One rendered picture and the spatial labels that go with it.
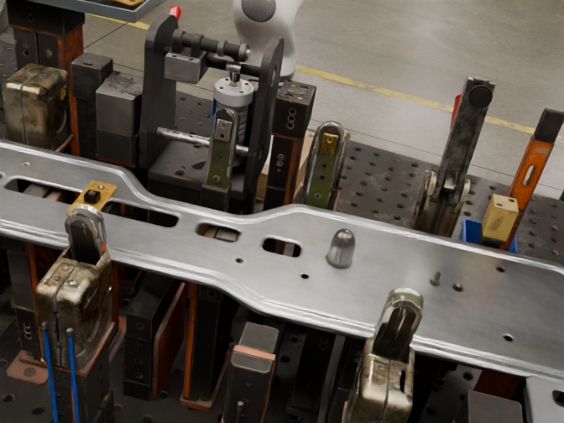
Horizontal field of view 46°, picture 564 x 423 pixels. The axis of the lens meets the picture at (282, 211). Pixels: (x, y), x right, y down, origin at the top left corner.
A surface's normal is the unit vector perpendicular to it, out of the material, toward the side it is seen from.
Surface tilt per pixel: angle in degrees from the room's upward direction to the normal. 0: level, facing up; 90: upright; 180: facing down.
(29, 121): 90
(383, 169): 0
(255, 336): 0
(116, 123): 90
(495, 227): 90
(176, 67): 90
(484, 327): 0
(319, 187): 78
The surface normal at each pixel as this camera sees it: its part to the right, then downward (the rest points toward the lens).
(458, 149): -0.18, 0.43
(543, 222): 0.14, -0.80
